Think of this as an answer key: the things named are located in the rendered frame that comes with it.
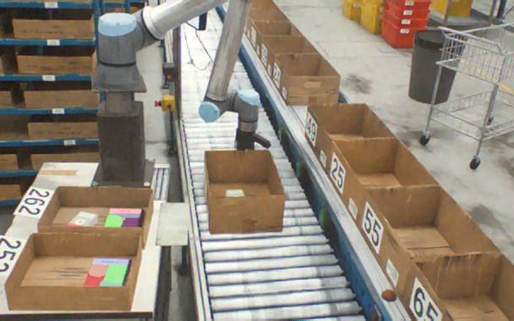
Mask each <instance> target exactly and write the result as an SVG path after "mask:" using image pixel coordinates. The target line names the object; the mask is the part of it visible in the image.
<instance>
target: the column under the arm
mask: <svg viewBox="0 0 514 321"><path fill-rule="evenodd" d="M97 123H98V134H99V154H100V159H99V164H98V167H97V170H96V172H95V174H94V177H93V181H92V183H91V187H121V188H148V189H151V186H152V181H153V176H154V170H155V160H153V158H151V160H146V151H145V130H144V109H143V102H142V101H131V109H130V110H129V111H127V112H122V113H114V112H109V111H108V110H106V100H104V101H103V102H102V104H101V106H100V108H99V112H98V114H97Z"/></svg>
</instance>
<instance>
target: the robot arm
mask: <svg viewBox="0 0 514 321"><path fill-rule="evenodd" d="M228 1H229V6H228V10H227V13H226V16H225V20H224V23H223V30H222V34H221V37H220V40H219V44H218V47H217V53H216V57H215V60H214V64H213V66H212V69H211V73H210V76H209V80H208V83H207V87H206V92H205V95H204V98H203V101H202V103H201V104H200V106H199V108H198V114H199V116H200V118H201V119H202V120H203V121H206V122H214V121H217V120H218V119H219V117H220V116H222V115H223V114H224V113H225V112H226V111H228V112H233V113H237V114H238V127H236V132H235V138H234V148H235V149H255V144H254V143H255V142H257V143H258V144H261V145H262V146H263V147H265V148H267V149H268V148H269V147H270V145H271V143H270V141H269V140H268V139H266V138H264V137H262V136H261V135H259V134H257V133H256V130H257V127H258V112H259V104H260V102H259V95H258V94H257V93H256V92H254V91H251V89H242V91H240V92H239V93H235V92H230V91H229V84H230V81H231V78H232V75H233V71H234V66H235V63H236V60H237V56H238V53H239V50H240V45H241V41H242V38H243V35H244V32H245V28H246V22H247V19H248V16H249V13H250V9H251V4H252V1H253V0H169V1H167V2H165V3H163V4H162V5H160V6H158V7H156V8H152V7H145V8H142V9H140V10H139V11H137V12H136V13H134V14H124V13H119V14H116V13H113V14H105V15H103V16H101V17H100V18H99V68H98V70H97V73H96V75H95V83H96V84H98V85H100V86H101V87H108V88H130V87H136V86H138V85H140V83H141V76H140V74H139V72H138V67H137V66H136V52H138V51H139V50H142V49H144V48H147V47H151V46H153V45H154V44H156V43H157V42H159V41H161V40H163V39H165V38H166V35H167V32H169V31H171V30H172V29H173V28H175V27H177V26H179V25H182V24H183V23H185V22H187V21H189V20H192V19H193V18H195V17H197V16H199V15H201V14H204V13H205V12H207V11H209V10H211V9H214V8H216V7H218V6H220V5H222V4H224V3H226V2H228ZM235 142H236V144H237V145H236V146H235Z"/></svg>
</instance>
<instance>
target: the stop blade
mask: <svg viewBox="0 0 514 321"><path fill-rule="evenodd" d="M336 289H340V290H345V285H344V284H341V285H330V286H319V287H307V288H297V289H286V290H265V291H253V292H242V293H231V294H221V295H214V300H217V299H229V298H239V297H250V296H271V295H282V294H293V292H294V293H303V291H307V292H314V291H315V290H318V291H325V290H336Z"/></svg>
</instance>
